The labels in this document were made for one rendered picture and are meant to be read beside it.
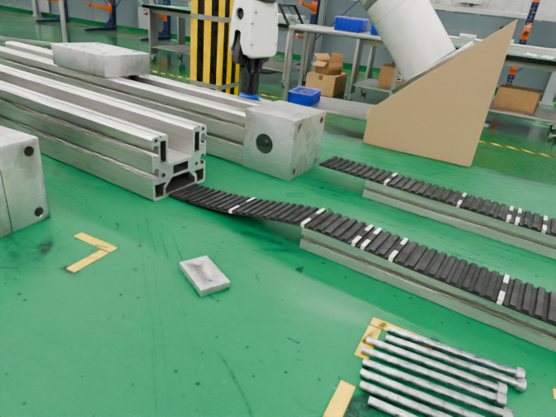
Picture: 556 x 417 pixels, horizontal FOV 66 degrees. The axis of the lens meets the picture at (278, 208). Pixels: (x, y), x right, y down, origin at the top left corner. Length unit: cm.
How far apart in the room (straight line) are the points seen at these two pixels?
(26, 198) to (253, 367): 31
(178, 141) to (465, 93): 52
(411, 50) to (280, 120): 43
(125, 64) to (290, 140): 41
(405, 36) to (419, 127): 21
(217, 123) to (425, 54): 48
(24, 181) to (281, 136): 34
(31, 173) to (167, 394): 29
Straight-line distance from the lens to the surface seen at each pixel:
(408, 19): 99
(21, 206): 52
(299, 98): 364
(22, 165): 51
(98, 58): 90
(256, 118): 66
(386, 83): 547
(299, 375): 34
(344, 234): 46
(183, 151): 61
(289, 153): 64
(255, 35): 83
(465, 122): 87
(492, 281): 45
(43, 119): 72
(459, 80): 86
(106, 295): 41
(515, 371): 40
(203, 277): 41
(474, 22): 809
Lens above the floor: 103
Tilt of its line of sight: 26 degrees down
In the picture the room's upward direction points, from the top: 7 degrees clockwise
